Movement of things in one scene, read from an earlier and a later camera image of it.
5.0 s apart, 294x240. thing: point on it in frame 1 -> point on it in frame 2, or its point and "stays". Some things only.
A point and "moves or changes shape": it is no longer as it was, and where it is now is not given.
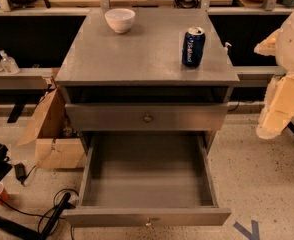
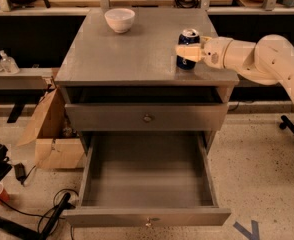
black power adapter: x=20 y=172 stays
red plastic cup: x=0 y=192 stays
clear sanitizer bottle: x=8 y=64 stays
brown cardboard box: x=51 y=130 stays
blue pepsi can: x=193 y=46 moves or changes shape
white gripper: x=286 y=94 -> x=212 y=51
